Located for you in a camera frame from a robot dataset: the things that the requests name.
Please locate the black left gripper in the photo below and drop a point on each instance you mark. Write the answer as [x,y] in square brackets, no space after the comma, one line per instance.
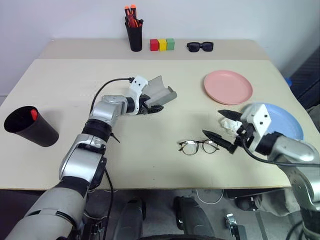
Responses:
[144,105]

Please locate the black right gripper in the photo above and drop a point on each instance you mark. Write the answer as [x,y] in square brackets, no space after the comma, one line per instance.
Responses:
[246,136]

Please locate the grey glasses case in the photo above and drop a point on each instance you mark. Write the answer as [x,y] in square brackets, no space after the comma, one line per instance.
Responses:
[160,93]

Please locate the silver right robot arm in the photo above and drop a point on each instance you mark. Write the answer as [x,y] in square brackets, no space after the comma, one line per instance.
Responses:
[297,150]

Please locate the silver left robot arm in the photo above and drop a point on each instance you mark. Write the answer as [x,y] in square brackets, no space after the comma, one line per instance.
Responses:
[107,110]

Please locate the thin-framed clear glasses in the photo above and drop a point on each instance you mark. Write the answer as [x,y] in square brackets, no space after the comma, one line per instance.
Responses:
[190,147]

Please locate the tall black cup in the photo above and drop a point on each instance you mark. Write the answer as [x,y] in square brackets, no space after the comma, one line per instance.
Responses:
[135,40]

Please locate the wide black cup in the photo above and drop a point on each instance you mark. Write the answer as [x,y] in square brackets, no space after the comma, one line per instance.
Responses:
[37,132]

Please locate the crumpled white tissue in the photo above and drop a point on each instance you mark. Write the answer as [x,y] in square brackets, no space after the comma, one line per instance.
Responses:
[228,124]

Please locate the pink plate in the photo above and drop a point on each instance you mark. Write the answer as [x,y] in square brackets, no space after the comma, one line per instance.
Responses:
[227,86]

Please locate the red cube block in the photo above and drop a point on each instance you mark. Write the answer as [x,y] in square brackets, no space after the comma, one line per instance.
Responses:
[154,45]

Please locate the blue plate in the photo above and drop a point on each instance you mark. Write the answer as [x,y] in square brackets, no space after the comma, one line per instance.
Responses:
[287,122]

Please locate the yellow cube block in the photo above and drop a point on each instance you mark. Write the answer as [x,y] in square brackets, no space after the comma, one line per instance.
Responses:
[162,45]

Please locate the green cube block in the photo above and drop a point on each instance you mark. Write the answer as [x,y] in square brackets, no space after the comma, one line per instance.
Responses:
[170,44]

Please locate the black sunglasses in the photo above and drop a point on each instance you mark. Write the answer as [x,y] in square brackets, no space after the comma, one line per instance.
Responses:
[193,46]

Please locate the black caster wheel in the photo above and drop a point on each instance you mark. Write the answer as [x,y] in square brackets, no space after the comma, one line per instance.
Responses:
[247,203]

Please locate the small blue object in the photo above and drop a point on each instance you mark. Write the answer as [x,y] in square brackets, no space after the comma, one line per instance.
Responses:
[289,81]

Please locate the black pen with red band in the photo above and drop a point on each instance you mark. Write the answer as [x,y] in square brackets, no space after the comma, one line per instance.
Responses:
[140,23]

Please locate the red pen with black clip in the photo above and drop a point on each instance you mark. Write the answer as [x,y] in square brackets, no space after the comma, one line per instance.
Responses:
[132,22]

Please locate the grey cloth bundle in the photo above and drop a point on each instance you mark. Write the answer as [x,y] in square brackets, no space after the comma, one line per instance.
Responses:
[277,202]

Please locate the dark rounded shape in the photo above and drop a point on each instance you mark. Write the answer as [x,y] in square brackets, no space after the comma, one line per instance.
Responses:
[130,220]
[192,220]

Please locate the black carbon fibre object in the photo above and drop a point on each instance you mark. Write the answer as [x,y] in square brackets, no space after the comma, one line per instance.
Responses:
[308,77]

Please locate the orange-tipped black tool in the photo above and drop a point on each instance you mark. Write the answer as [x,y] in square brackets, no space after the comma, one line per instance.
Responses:
[133,10]
[126,11]

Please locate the red marker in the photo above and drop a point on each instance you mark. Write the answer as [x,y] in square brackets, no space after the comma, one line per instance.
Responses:
[33,114]

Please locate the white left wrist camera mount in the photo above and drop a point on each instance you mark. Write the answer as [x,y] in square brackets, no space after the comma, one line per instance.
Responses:
[137,85]

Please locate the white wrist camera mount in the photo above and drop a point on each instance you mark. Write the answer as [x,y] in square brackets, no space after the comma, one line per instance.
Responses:
[261,117]
[137,85]

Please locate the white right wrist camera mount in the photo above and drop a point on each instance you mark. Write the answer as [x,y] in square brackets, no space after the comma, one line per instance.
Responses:
[261,117]

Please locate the metal clamp bracket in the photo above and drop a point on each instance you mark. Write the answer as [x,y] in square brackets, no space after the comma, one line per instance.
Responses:
[231,221]

